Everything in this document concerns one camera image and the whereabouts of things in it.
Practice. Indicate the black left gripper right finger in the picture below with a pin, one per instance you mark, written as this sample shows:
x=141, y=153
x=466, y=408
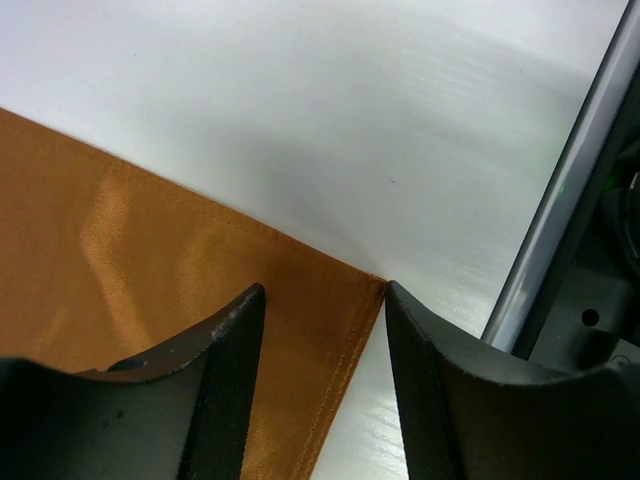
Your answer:
x=470, y=411

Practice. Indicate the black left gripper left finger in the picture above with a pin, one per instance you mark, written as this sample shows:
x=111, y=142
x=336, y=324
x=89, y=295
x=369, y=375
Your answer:
x=179, y=410

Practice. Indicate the brown cloth napkin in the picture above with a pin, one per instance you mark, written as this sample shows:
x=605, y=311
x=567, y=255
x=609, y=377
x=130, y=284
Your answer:
x=101, y=260

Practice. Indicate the aluminium front frame rail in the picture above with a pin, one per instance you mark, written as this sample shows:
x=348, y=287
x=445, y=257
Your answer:
x=567, y=184

